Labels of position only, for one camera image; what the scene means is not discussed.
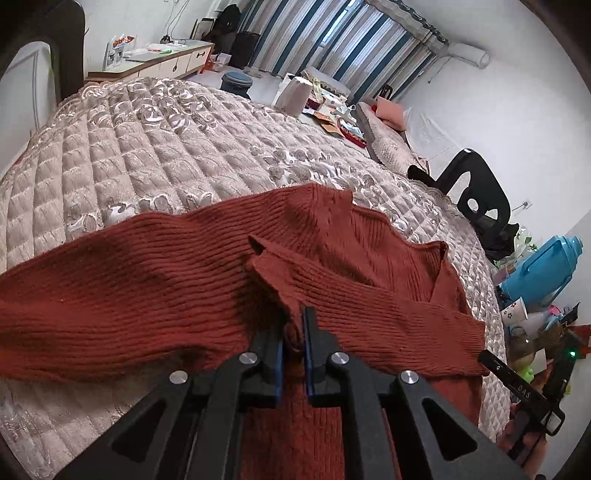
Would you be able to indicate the white paper cup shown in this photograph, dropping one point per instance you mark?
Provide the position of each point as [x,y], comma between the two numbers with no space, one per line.
[515,314]

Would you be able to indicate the white electric kettle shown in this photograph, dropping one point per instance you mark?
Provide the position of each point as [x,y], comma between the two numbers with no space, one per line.
[297,94]

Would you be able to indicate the picture frame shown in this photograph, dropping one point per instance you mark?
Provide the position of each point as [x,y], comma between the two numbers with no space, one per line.
[203,27]

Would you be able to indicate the beige covered sofa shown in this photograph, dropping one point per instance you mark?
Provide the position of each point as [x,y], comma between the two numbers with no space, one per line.
[392,138]

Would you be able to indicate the bed headboard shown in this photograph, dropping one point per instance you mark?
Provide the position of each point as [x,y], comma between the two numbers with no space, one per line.
[64,46]

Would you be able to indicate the black backpack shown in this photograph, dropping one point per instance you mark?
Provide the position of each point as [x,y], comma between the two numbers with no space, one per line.
[227,21]

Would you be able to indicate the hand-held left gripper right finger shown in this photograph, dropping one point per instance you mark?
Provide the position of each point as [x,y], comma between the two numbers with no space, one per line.
[308,360]

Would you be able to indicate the beige quilted bedspread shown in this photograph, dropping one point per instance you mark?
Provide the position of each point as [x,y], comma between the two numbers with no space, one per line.
[138,152]

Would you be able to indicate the black plastic chair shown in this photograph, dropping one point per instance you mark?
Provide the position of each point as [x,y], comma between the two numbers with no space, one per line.
[485,180]

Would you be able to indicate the black suitcase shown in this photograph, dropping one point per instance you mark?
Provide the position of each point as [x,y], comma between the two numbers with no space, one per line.
[244,50]

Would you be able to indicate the red tray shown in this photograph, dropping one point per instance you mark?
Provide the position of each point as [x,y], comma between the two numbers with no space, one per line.
[355,136]

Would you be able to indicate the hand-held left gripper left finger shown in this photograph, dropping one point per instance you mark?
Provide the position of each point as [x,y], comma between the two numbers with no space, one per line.
[278,369]

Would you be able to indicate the cluttered coffee table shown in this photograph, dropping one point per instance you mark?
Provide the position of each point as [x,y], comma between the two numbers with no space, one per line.
[330,110]

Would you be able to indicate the blue thermos jug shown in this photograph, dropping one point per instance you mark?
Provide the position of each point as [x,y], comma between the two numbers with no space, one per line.
[540,272]

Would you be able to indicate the red knit sweater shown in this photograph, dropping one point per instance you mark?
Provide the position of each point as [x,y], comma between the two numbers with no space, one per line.
[161,277]

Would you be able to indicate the white low cabinet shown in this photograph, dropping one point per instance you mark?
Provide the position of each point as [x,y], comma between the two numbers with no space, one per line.
[180,64]

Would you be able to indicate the person's right hand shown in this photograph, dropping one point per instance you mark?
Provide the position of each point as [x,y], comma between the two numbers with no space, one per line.
[508,441]

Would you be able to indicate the dark blue bin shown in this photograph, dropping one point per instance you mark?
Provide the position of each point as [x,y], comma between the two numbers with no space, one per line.
[236,83]

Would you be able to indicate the glass jar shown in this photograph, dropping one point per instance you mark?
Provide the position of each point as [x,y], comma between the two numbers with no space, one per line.
[524,346]

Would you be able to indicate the pink pillow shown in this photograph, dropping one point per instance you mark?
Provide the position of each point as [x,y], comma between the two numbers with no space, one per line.
[391,113]

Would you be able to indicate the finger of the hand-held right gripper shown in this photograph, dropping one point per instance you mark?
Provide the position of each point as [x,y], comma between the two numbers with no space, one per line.
[517,381]

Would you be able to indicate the blue striped curtains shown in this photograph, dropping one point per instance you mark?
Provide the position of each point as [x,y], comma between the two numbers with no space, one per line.
[346,46]

